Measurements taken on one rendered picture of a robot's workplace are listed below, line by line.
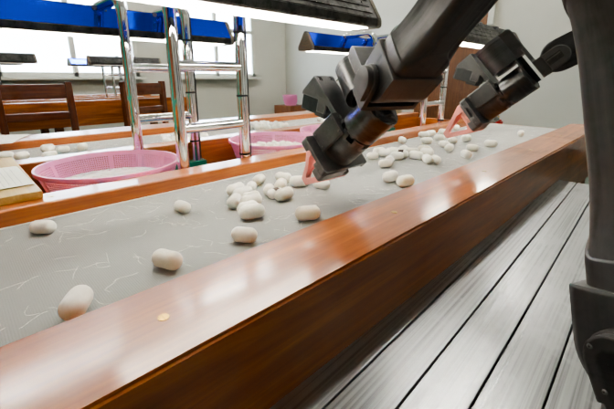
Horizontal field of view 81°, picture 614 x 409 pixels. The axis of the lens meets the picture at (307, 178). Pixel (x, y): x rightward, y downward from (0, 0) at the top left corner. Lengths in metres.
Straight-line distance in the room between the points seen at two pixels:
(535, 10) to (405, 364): 5.11
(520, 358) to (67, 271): 0.47
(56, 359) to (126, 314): 0.05
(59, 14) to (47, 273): 0.74
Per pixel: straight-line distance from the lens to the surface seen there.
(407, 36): 0.42
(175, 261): 0.41
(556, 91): 5.23
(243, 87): 0.82
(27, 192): 0.67
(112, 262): 0.47
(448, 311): 0.49
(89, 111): 3.29
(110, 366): 0.28
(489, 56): 0.82
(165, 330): 0.30
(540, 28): 5.31
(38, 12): 1.08
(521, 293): 0.56
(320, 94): 0.55
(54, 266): 0.49
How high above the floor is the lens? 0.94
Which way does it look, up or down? 16 degrees down
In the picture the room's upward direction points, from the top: straight up
